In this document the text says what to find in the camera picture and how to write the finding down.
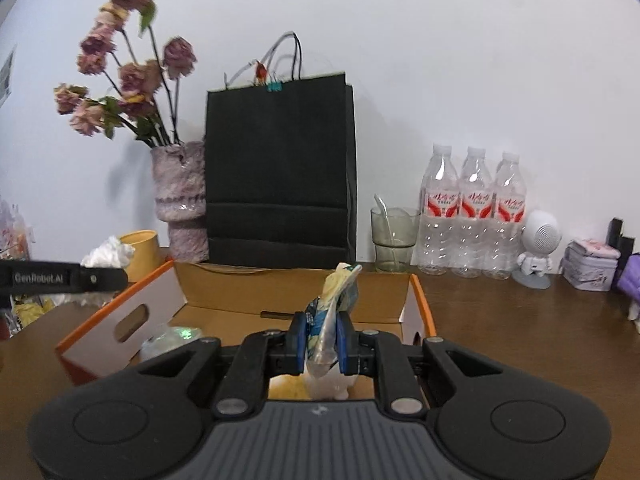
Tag grey glass cup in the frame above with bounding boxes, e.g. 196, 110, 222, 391
370, 206, 420, 272

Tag clear plastic spoon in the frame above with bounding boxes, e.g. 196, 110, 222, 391
373, 193, 399, 272

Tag white tissue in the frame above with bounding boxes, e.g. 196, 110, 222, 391
81, 236, 136, 269

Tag purple tissue pack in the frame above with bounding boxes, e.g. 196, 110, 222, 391
617, 252, 640, 304

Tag white robot figurine speaker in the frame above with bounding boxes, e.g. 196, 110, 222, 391
511, 210, 562, 290

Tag dried pink rose bouquet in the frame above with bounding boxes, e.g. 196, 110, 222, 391
53, 0, 198, 148

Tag left clear water bottle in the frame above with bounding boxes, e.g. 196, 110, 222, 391
416, 144, 460, 275

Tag orange white plush toy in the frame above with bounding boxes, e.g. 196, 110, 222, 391
268, 375, 356, 401

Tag green binder clip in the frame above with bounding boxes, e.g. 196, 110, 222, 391
267, 81, 282, 92

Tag middle clear water bottle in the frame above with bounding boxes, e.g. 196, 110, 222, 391
452, 148, 494, 278

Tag yellow ceramic mug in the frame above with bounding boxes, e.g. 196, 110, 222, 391
119, 230, 164, 284

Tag yellow blue wrapper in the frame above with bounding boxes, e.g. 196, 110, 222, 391
305, 262, 362, 378

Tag black paper shopping bag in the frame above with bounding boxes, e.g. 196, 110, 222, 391
204, 32, 357, 269

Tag green tinted plastic bag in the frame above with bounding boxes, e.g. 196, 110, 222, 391
139, 325, 203, 362

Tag purple ceramic vase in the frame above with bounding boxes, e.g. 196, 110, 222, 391
151, 141, 208, 262

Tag right clear water bottle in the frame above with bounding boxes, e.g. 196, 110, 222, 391
485, 152, 527, 280

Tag red cardboard pumpkin box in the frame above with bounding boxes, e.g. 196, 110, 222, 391
55, 261, 436, 385

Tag clear water bottle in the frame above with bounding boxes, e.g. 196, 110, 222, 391
452, 148, 494, 278
485, 152, 527, 280
416, 144, 460, 275

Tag snack packets at left edge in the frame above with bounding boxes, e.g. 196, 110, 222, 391
0, 200, 53, 340

